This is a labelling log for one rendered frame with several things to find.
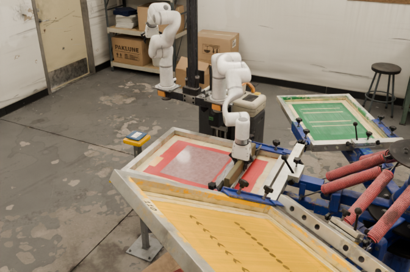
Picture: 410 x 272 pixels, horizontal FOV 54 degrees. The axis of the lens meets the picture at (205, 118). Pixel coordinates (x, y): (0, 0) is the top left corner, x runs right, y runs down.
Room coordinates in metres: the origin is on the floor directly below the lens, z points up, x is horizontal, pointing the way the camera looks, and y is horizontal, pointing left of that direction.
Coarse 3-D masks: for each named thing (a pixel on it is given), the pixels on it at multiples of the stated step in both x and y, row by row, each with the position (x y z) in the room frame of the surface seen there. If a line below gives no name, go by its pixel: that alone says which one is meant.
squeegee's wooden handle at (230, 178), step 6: (252, 144) 2.04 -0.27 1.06; (252, 150) 2.00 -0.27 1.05; (252, 156) 2.00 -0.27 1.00; (240, 162) 1.85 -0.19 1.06; (234, 168) 1.79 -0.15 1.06; (240, 168) 1.83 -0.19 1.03; (228, 174) 1.73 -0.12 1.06; (234, 174) 1.75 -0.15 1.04; (228, 180) 1.69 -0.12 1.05; (234, 180) 1.76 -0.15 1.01; (228, 186) 1.69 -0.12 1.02
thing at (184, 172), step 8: (168, 160) 2.03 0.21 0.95; (176, 160) 2.03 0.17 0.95; (184, 160) 2.03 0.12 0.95; (152, 168) 1.95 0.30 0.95; (160, 168) 1.95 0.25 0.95; (168, 168) 1.95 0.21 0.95; (176, 168) 1.95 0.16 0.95; (184, 168) 1.95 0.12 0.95; (192, 168) 1.95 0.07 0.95; (200, 168) 1.95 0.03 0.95; (208, 168) 1.95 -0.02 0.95; (160, 176) 1.87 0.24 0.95; (168, 176) 1.87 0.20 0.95; (176, 176) 1.87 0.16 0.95; (184, 176) 1.87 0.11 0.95; (192, 176) 1.87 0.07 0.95; (200, 176) 1.87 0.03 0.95; (208, 176) 1.87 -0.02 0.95; (216, 176) 1.87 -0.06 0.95; (192, 184) 1.79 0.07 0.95; (200, 184) 1.79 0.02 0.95
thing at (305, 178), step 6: (300, 180) 1.71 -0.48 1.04; (306, 180) 1.71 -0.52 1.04; (312, 180) 1.71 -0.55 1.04; (318, 180) 1.71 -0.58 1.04; (324, 180) 1.71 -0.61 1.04; (294, 186) 1.72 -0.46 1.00; (306, 186) 1.69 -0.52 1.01; (312, 186) 1.68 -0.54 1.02; (318, 186) 1.67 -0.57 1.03; (318, 192) 1.67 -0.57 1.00
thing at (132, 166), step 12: (168, 132) 2.32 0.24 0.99; (180, 132) 2.33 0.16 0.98; (192, 132) 2.32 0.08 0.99; (156, 144) 2.17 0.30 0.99; (216, 144) 2.22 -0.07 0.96; (228, 144) 2.19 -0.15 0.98; (144, 156) 2.03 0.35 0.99; (276, 156) 2.05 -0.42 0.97; (132, 168) 1.92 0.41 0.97; (276, 168) 1.89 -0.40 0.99; (168, 180) 1.78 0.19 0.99
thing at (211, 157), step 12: (180, 144) 2.23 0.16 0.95; (192, 144) 2.23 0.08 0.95; (168, 156) 2.08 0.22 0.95; (180, 156) 2.08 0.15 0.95; (192, 156) 2.08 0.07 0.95; (204, 156) 2.08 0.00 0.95; (216, 156) 2.08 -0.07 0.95; (228, 156) 2.08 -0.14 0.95; (216, 168) 1.95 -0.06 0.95; (252, 168) 1.95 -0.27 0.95; (264, 168) 1.95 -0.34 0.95
